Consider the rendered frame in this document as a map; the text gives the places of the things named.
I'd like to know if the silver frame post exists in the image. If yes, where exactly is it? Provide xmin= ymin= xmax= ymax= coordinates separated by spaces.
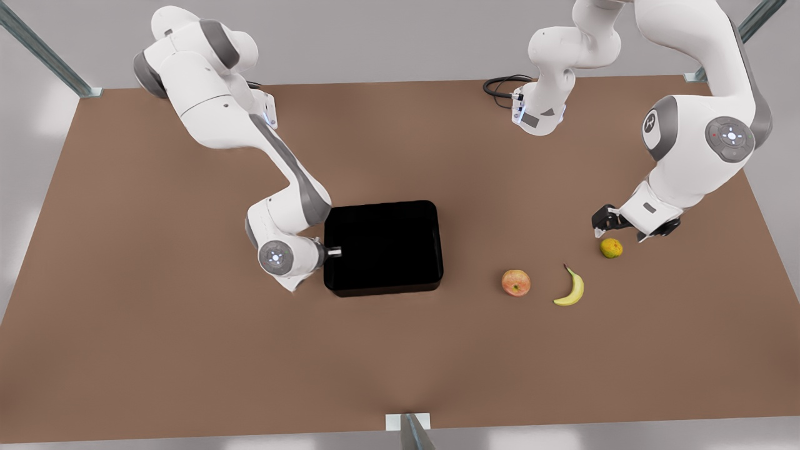
xmin=684 ymin=0 xmax=788 ymax=84
xmin=0 ymin=3 xmax=104 ymax=99
xmin=385 ymin=412 xmax=437 ymax=450

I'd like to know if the red yellow apple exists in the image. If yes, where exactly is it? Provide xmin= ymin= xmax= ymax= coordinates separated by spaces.
xmin=501 ymin=269 xmax=532 ymax=298

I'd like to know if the black rectangular tray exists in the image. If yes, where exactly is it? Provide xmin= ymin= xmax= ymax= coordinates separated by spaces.
xmin=322 ymin=200 xmax=445 ymax=298

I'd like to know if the yellow banana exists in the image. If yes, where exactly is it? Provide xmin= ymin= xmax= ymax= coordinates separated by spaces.
xmin=552 ymin=263 xmax=586 ymax=308

